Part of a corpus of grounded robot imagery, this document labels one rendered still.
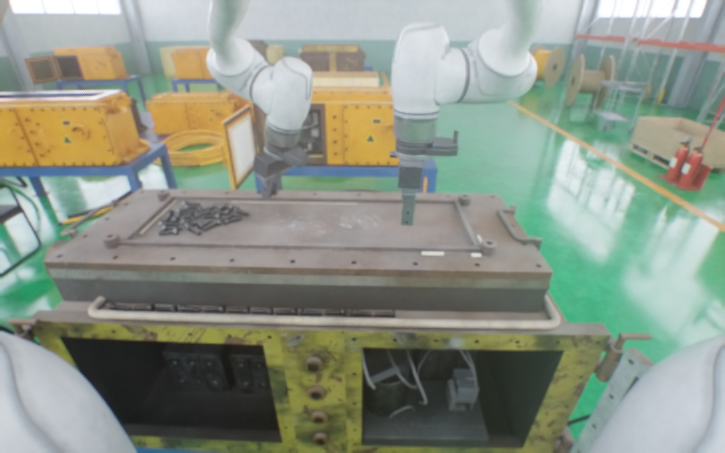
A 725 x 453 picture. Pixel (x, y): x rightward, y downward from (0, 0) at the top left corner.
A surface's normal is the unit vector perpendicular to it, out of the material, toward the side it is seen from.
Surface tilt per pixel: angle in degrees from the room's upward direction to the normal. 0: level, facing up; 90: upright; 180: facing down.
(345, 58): 90
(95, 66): 90
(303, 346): 90
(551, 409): 90
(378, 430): 0
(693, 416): 68
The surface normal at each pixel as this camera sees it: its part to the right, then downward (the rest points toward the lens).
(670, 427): -0.93, -0.38
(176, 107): 0.02, 0.50
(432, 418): 0.00, -0.87
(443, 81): 0.33, 0.50
